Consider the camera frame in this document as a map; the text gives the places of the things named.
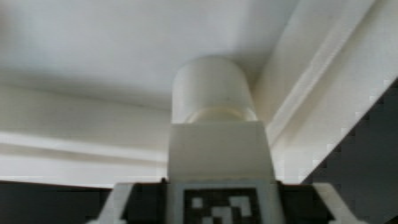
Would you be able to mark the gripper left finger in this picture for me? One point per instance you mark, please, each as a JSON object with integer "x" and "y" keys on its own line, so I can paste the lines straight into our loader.
{"x": 114, "y": 207}

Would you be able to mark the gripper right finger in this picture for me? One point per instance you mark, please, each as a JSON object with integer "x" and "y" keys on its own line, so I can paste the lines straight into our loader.
{"x": 334, "y": 203}

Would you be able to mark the white square table top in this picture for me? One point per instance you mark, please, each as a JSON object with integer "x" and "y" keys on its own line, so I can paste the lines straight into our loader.
{"x": 91, "y": 54}

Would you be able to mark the white table leg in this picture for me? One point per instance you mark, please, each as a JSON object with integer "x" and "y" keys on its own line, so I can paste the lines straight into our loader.
{"x": 222, "y": 185}

